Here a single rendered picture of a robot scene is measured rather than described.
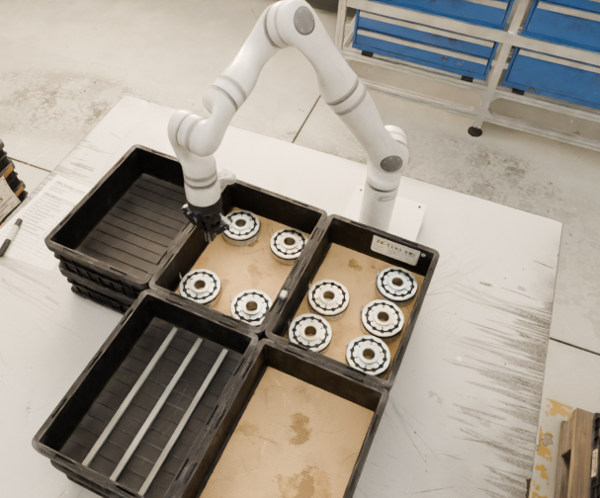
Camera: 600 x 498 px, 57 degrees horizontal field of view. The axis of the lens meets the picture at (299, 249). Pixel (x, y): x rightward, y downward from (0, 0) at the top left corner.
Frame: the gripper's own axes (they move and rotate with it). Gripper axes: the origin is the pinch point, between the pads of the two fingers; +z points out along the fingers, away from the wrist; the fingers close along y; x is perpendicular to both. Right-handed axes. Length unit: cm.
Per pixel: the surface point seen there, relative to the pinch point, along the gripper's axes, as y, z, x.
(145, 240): -21.8, 15.4, 0.9
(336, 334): 35.4, 15.2, -3.6
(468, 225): 57, 28, 57
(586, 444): 120, 84, 31
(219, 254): -1.6, 15.2, 5.4
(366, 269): 35.3, 15.2, 17.7
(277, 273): 14.8, 15.2, 6.4
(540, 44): 62, 38, 189
